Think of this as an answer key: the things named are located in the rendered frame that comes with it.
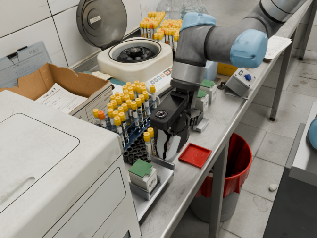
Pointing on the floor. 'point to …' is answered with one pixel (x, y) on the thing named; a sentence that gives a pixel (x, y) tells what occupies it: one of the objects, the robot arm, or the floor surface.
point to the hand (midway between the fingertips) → (163, 161)
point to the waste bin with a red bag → (198, 205)
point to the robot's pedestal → (293, 204)
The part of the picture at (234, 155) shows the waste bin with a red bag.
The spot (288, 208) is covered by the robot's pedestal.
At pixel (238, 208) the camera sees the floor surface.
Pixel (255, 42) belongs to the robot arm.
